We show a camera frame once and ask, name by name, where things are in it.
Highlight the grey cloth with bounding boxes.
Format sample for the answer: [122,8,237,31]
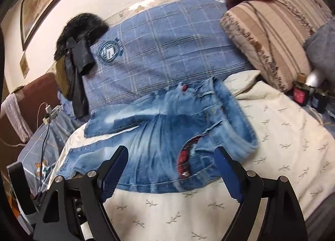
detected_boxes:
[303,22,335,84]

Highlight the white leaf-print duvet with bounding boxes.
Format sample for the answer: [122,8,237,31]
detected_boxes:
[47,69,335,241]

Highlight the white bottle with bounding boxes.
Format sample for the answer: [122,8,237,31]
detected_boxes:
[306,69,325,88]

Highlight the black fur-trimmed garment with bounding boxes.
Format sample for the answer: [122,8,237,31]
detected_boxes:
[54,14,110,119]

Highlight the light blue patterned sheet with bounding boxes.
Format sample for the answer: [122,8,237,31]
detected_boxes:
[17,111,87,197]

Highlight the blue fleece blanket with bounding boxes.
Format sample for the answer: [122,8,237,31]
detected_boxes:
[56,76,259,194]

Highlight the beige striped pillow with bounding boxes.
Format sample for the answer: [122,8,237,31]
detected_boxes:
[220,0,335,92]

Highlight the pink labelled bottle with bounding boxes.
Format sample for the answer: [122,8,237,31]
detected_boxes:
[292,73,309,107]

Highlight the white charger plug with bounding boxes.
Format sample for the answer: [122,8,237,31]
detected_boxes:
[42,103,59,123]

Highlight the white lace cloth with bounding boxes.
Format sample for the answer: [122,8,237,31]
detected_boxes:
[1,93,33,143]

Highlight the dark bottle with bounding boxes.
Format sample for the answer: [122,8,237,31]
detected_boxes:
[311,88,329,113]

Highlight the blue plaid blanket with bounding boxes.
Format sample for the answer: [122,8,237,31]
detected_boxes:
[58,0,259,126]

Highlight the olive green garment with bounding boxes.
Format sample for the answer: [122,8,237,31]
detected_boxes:
[54,56,72,95]

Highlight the black cable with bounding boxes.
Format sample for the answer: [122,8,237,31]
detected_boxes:
[38,119,53,197]

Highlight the brown headboard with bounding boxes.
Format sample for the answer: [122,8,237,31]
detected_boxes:
[0,72,62,168]

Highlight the framed wall picture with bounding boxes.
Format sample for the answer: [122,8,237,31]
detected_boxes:
[20,0,101,51]

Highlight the small wall plaque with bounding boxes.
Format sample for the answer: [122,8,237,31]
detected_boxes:
[20,52,29,79]

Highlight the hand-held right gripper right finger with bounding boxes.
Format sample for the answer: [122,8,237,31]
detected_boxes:
[214,146,308,241]

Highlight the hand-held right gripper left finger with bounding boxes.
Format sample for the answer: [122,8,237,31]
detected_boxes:
[33,146,129,241]

